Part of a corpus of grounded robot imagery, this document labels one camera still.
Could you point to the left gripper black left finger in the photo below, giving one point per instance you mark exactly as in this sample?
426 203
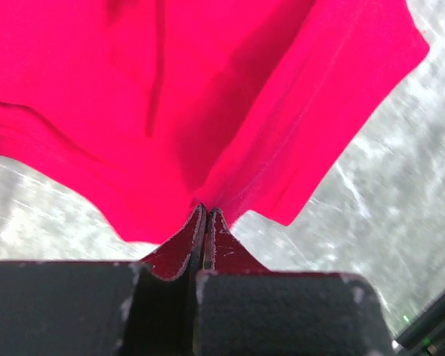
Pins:
72 307

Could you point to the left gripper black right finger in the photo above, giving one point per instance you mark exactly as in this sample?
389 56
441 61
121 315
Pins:
246 309

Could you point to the red t shirt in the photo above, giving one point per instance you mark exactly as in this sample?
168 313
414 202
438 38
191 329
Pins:
149 108

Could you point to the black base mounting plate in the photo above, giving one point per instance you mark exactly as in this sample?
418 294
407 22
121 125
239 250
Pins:
426 335

